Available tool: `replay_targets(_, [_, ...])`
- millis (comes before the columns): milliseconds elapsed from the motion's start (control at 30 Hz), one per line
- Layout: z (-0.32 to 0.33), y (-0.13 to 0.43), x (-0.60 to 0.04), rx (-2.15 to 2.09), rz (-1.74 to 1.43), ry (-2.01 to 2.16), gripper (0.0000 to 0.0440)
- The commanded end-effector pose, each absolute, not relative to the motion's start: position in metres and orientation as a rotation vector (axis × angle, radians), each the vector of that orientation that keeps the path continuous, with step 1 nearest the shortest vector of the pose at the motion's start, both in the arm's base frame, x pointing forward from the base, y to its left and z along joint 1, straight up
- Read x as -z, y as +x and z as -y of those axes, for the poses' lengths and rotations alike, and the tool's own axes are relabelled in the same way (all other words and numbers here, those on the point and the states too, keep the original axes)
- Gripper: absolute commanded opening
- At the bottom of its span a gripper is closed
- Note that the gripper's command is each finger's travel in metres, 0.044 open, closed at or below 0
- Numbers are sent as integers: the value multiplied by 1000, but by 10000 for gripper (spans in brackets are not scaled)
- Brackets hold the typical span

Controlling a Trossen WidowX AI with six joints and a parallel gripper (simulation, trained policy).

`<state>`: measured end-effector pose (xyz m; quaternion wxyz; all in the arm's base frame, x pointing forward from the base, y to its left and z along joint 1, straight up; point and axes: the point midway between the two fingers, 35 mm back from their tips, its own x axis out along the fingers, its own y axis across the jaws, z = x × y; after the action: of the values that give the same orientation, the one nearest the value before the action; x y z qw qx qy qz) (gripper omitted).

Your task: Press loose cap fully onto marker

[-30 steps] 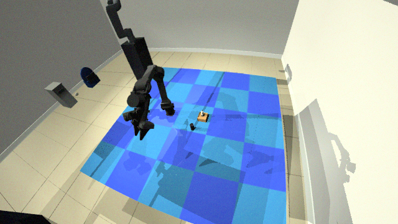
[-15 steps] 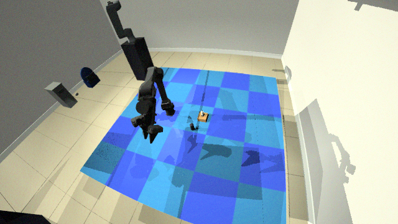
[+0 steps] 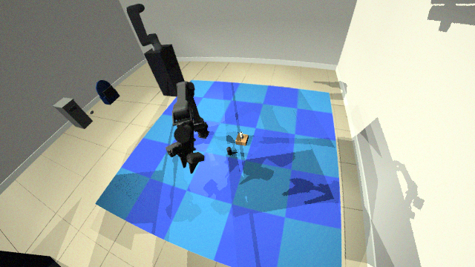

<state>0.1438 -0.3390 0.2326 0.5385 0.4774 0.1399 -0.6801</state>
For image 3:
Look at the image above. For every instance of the tan wooden block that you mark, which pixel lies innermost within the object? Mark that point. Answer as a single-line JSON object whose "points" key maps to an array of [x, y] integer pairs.
{"points": [[242, 141]]}

